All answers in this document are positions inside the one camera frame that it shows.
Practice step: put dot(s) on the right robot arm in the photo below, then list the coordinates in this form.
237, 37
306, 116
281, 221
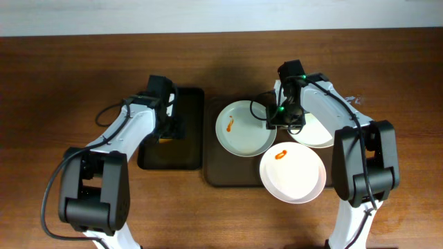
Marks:
365, 165

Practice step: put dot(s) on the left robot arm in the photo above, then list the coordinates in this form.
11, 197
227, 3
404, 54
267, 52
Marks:
94, 187

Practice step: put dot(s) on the pale green plate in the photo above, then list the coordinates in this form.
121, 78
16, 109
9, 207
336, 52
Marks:
240, 133

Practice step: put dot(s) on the large brown tray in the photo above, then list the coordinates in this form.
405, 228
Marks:
223, 169

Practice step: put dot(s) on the small black tray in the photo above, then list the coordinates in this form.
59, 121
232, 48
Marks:
183, 154

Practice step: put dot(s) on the white plate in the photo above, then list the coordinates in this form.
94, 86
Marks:
313, 134
292, 172

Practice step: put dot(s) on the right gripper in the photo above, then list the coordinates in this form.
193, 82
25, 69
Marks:
277, 123

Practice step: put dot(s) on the yellow green sponge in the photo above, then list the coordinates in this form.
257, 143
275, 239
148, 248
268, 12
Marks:
165, 140

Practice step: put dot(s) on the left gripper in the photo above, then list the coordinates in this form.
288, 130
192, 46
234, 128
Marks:
172, 129

